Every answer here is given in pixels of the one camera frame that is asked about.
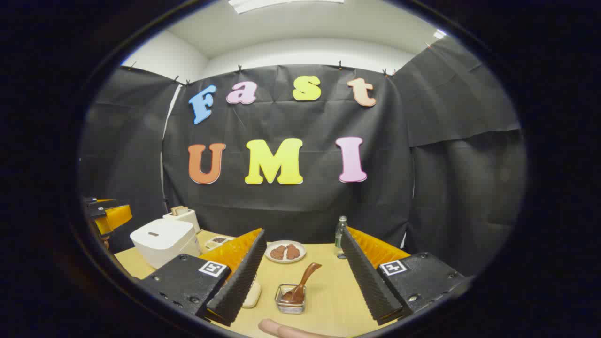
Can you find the clear plastic bottle green label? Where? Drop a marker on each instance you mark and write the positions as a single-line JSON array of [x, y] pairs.
[[340, 234]]

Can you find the brown wooden spoon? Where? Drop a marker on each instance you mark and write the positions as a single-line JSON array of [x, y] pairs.
[[307, 277]]

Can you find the brown meat piece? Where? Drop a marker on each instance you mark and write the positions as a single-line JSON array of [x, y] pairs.
[[278, 252], [293, 251]]

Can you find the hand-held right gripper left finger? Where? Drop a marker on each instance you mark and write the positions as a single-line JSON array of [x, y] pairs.
[[239, 281]]

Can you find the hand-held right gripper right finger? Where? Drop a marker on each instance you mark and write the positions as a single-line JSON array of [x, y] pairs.
[[366, 277]]

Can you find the black backdrop cloth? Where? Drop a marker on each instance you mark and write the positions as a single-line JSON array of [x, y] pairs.
[[305, 206]]

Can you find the large ceiling light panel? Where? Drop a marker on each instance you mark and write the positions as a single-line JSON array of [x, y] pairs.
[[281, 4]]

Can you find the small ceiling light panel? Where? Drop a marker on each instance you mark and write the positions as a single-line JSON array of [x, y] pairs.
[[439, 34]]

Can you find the white rice cooker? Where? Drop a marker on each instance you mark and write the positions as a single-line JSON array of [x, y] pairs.
[[162, 239]]

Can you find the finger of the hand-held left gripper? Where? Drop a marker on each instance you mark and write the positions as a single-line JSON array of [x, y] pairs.
[[115, 216]]

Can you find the clear box of rice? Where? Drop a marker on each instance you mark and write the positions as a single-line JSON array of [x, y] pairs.
[[253, 295]]

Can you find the white round plate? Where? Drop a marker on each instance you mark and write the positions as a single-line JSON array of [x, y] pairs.
[[285, 260]]

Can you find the white divided spice dish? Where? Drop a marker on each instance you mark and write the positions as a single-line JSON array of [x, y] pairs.
[[217, 242]]

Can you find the white toaster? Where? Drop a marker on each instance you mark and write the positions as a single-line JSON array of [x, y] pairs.
[[188, 219]]

